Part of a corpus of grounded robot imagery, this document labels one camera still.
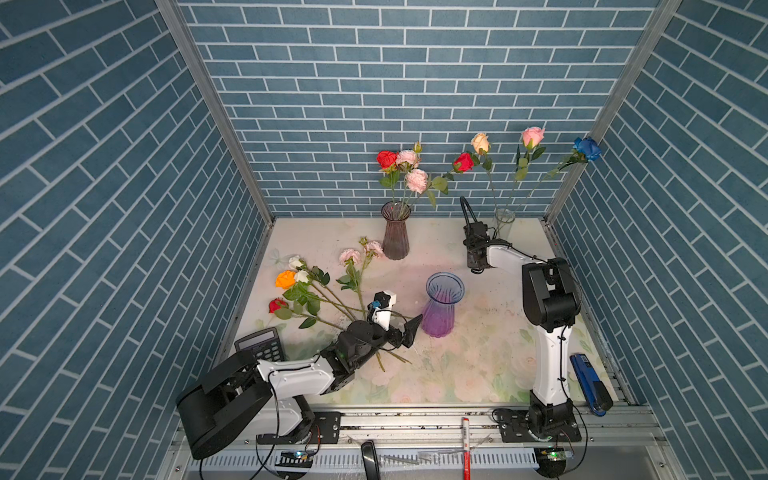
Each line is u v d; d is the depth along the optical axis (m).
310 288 0.99
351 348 0.60
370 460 0.66
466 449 0.70
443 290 0.81
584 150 0.78
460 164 0.84
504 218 0.99
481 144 0.83
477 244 0.86
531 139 0.82
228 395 0.46
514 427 0.74
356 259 1.04
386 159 0.94
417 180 0.87
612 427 0.76
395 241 1.09
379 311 0.68
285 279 0.99
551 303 0.59
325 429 0.73
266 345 0.85
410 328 0.75
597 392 0.76
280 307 0.91
